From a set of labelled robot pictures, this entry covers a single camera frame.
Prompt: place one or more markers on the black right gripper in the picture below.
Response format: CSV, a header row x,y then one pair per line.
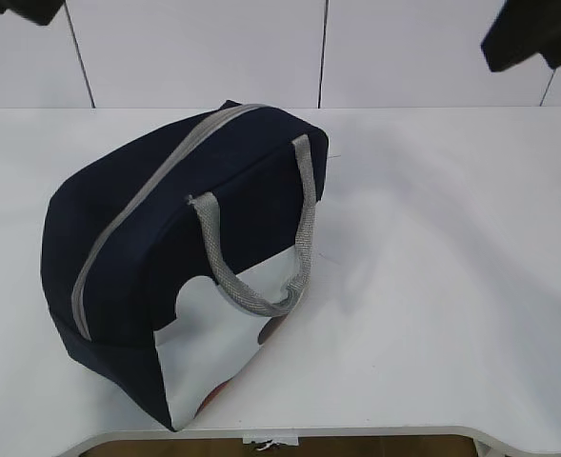
x,y
522,29

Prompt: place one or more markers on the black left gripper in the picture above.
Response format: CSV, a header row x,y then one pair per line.
x,y
40,12

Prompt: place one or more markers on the navy blue lunch bag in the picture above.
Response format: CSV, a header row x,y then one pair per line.
x,y
228,194

